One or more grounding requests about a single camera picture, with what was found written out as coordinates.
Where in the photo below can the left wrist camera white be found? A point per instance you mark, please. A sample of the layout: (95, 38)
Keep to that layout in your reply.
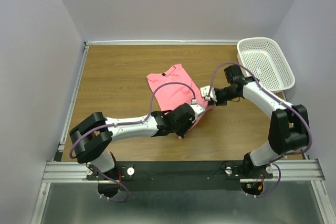
(198, 109)

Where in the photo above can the white perforated plastic basket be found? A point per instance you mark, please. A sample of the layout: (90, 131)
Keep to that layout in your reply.
(265, 59)

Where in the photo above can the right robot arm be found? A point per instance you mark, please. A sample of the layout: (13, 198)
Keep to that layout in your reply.
(289, 131)

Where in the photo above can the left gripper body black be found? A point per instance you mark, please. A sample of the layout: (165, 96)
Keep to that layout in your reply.
(182, 131)

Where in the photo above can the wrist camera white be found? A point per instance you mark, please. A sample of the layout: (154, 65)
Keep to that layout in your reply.
(208, 93)
(198, 109)

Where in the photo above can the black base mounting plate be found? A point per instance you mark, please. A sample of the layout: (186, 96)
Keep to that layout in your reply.
(188, 175)

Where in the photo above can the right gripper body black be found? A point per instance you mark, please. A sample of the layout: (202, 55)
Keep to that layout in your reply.
(219, 97)

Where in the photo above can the aluminium frame rail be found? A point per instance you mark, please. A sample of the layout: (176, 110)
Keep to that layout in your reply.
(111, 78)

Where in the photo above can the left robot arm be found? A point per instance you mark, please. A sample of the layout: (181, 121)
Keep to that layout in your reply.
(92, 136)

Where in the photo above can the pink t shirt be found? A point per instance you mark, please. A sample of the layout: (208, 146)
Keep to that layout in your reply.
(180, 89)

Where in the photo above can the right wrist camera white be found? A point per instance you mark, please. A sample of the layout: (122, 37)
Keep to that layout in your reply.
(208, 93)

